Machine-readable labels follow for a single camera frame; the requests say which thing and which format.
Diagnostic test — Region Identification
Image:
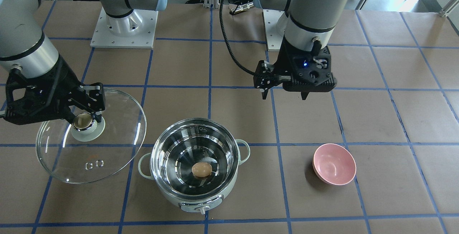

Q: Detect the brown egg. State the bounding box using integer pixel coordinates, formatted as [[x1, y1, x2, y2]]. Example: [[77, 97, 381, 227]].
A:
[[191, 162, 213, 178]]

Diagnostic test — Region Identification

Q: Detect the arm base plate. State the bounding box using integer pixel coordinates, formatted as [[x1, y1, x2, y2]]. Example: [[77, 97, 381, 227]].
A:
[[90, 9, 158, 49], [262, 9, 288, 51]]

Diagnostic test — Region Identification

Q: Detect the pink bowl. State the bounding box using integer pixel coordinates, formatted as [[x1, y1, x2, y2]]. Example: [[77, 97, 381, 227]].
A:
[[312, 144, 357, 186]]

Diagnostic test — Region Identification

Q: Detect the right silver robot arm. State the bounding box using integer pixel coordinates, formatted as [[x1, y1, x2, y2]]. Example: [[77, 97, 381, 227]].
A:
[[0, 0, 168, 125]]

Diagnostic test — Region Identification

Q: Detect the glass pot lid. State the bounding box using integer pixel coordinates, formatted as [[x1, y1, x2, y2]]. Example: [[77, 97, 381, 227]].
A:
[[36, 89, 147, 184]]

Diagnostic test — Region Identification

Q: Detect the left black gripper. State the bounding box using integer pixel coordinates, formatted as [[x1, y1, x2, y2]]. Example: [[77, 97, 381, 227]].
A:
[[261, 37, 337, 100]]

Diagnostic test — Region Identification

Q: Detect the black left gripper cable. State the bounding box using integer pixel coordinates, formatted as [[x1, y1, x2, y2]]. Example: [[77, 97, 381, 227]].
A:
[[219, 0, 262, 77]]

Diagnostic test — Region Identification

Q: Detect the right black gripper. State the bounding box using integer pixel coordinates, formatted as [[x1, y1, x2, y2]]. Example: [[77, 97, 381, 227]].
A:
[[2, 56, 105, 125]]

